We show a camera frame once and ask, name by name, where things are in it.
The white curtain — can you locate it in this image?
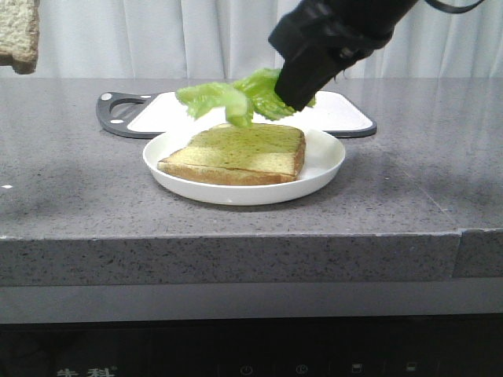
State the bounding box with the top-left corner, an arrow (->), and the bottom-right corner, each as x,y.
0,0 -> 503,79

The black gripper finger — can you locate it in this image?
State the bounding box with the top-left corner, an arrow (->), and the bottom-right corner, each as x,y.
275,44 -> 346,111

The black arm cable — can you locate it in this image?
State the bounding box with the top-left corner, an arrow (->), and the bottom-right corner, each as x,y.
424,0 -> 486,14

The white cutting board grey rim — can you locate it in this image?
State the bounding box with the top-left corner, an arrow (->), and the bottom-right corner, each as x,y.
96,91 -> 376,139

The black appliance under counter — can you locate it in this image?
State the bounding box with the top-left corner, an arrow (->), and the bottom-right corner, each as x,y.
1,314 -> 502,376

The white round plate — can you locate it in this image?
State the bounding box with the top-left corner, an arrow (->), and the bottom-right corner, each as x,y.
142,130 -> 346,206

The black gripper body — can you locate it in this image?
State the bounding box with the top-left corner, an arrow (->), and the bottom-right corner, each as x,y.
269,1 -> 416,61

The green lettuce leaf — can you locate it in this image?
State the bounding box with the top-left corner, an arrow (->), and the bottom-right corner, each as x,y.
175,68 -> 298,127

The bread slice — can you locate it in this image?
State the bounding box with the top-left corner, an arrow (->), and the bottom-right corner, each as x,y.
157,123 -> 306,185
1,0 -> 39,75

